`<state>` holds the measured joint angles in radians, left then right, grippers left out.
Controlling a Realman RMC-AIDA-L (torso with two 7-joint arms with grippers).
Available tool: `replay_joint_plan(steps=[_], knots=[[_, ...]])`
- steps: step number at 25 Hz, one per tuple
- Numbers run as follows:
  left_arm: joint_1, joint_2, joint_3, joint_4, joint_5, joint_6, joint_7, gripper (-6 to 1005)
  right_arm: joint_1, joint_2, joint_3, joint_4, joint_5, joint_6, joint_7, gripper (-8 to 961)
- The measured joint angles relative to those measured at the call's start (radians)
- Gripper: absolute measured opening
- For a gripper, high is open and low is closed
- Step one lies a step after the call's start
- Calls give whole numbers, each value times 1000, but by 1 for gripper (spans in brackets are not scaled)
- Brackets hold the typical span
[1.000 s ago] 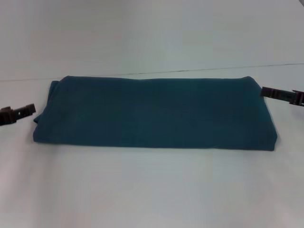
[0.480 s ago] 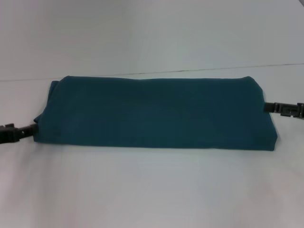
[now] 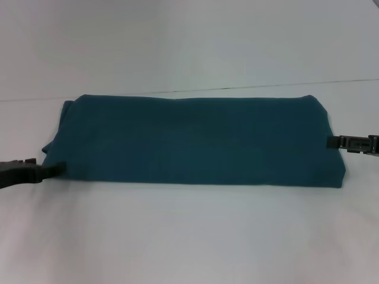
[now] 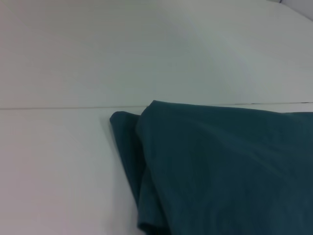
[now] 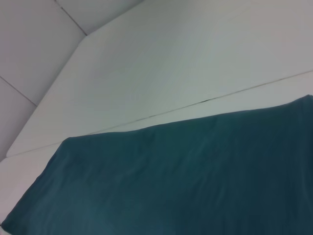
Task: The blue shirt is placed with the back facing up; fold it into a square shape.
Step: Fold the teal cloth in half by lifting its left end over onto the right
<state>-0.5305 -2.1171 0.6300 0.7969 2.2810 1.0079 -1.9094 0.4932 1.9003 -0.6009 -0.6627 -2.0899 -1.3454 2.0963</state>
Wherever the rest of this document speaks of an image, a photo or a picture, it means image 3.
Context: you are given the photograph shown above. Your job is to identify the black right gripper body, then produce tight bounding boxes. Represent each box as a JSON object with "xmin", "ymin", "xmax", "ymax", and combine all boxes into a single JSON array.
[{"xmin": 367, "ymin": 134, "xmax": 379, "ymax": 157}]

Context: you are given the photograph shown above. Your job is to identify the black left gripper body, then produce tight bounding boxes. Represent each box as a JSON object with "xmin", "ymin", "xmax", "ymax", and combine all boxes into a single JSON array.
[{"xmin": 0, "ymin": 159, "xmax": 29, "ymax": 190}]

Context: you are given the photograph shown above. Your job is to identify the teal blue shirt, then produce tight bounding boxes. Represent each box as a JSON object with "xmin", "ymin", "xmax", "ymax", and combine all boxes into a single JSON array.
[{"xmin": 41, "ymin": 93, "xmax": 347, "ymax": 190}]

